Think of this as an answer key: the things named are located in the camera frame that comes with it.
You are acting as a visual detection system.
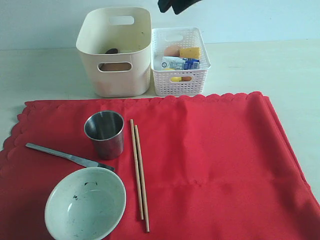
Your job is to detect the orange fried nugget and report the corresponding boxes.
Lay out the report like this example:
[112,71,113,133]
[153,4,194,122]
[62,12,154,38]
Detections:
[181,76,192,82]

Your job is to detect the dark wooden spoon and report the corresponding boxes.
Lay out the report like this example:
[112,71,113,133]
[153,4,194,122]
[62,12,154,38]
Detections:
[105,48,119,55]

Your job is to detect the pale green ceramic bowl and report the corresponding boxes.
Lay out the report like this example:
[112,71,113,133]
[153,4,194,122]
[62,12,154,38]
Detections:
[44,167,126,240]

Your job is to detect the metal table knife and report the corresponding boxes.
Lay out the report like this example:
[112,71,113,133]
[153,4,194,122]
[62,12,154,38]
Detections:
[25,143,115,172]

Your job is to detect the yellow cheese wedge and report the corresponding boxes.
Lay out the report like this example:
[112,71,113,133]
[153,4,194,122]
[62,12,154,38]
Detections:
[179,47,201,60]

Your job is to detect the round brown wooden plate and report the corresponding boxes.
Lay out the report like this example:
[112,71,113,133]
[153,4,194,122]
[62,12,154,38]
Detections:
[99,62,132,72]

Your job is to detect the white perforated plastic basket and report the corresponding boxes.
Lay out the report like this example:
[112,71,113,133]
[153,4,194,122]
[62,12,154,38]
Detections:
[151,27,211,96]

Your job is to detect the red scalloped table cloth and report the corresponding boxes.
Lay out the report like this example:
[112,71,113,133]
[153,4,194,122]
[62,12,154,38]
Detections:
[0,92,320,240]

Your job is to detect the left wooden chopstick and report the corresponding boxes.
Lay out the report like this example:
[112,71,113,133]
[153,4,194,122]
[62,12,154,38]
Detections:
[129,119,144,220]

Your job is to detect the yellow lemon with sticker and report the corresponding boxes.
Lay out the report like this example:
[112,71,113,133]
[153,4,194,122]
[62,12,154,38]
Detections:
[164,68,182,82]

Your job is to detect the cream plastic tub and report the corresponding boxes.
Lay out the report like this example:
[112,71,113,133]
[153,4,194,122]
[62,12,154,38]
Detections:
[76,7,152,98]

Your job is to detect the small milk carton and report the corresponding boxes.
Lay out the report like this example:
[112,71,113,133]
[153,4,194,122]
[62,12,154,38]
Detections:
[161,56,200,70]

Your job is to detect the stainless steel cup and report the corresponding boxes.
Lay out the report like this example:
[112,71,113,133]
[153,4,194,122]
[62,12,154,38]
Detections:
[84,110,125,160]

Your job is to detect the brown egg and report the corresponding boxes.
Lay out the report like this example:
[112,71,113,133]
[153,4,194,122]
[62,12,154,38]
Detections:
[164,45,181,57]

